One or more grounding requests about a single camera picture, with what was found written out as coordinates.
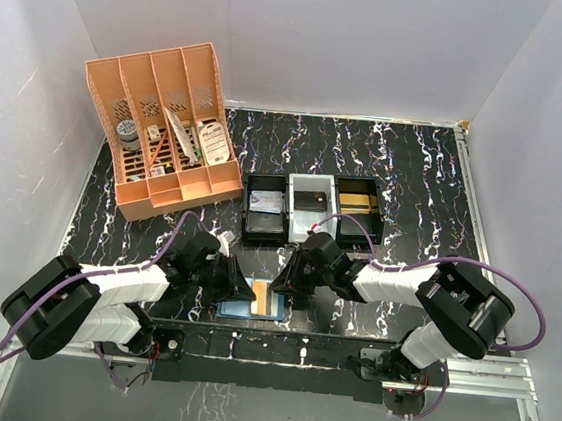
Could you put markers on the black tray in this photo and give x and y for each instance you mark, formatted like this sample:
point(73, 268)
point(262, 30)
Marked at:
point(264, 229)
point(349, 231)

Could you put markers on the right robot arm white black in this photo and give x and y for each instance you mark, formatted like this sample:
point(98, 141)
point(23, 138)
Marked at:
point(467, 312)

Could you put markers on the blue leather card holder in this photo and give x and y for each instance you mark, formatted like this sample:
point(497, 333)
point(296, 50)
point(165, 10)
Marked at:
point(240, 309)

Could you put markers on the white labelled blister pack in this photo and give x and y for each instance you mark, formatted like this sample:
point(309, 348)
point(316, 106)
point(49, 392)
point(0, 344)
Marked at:
point(214, 142)

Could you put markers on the white plastic bin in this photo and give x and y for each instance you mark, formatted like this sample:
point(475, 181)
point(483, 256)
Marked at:
point(302, 222)

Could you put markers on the orange plastic file organizer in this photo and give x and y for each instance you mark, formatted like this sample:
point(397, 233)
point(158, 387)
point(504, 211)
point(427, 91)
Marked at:
point(140, 86)

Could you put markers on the roll of tape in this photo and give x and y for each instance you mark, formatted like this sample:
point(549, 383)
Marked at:
point(128, 136)

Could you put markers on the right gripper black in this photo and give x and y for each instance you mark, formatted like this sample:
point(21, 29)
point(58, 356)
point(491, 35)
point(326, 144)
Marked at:
point(295, 272)

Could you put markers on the gold box in tray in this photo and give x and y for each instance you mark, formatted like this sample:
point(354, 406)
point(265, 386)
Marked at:
point(355, 203)

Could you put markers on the silver card in tray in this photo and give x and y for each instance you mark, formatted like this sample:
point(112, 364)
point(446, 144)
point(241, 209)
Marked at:
point(266, 201)

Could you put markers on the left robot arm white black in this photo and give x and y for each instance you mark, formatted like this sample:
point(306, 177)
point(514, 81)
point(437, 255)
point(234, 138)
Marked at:
point(65, 302)

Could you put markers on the white paper packet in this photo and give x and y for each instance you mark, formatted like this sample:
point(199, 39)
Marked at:
point(181, 134)

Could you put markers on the black tray left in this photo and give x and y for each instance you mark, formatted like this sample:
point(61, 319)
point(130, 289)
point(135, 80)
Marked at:
point(264, 229)

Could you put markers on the small white eraser box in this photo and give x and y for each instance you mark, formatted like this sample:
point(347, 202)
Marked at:
point(154, 133)

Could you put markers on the gold orange credit card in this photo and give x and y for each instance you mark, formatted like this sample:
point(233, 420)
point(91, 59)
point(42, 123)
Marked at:
point(268, 304)

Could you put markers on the orange pencil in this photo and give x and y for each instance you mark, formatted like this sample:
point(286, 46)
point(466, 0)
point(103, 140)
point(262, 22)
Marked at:
point(157, 150)

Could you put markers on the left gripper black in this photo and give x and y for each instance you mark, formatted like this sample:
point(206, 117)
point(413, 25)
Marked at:
point(229, 275)

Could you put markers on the black tray right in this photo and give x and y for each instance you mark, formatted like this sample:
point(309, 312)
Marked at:
point(349, 231)

